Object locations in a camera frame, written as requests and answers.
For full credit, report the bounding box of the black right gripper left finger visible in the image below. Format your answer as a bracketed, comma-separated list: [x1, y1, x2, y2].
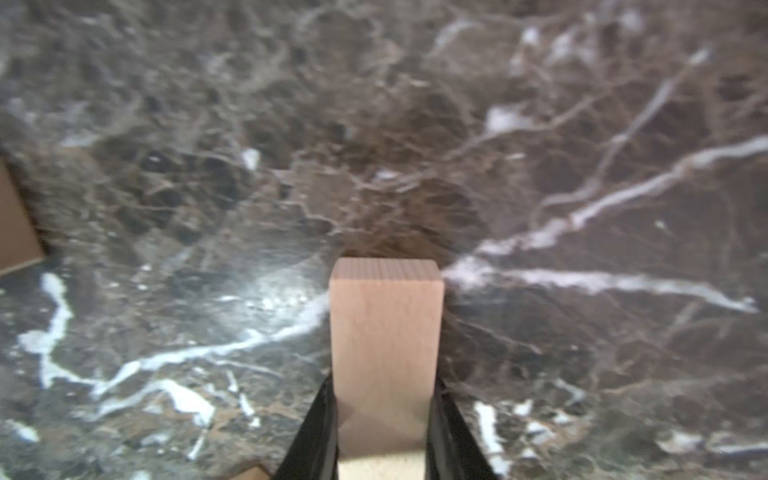
[272, 375, 338, 480]

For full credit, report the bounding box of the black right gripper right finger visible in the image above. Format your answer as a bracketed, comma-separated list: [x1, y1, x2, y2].
[426, 377, 497, 480]

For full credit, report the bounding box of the wooden block slanted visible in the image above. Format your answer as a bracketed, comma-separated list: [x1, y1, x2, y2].
[231, 465, 271, 480]

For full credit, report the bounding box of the wooden block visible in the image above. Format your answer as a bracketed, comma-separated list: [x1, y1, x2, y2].
[329, 258, 445, 479]
[0, 161, 45, 276]

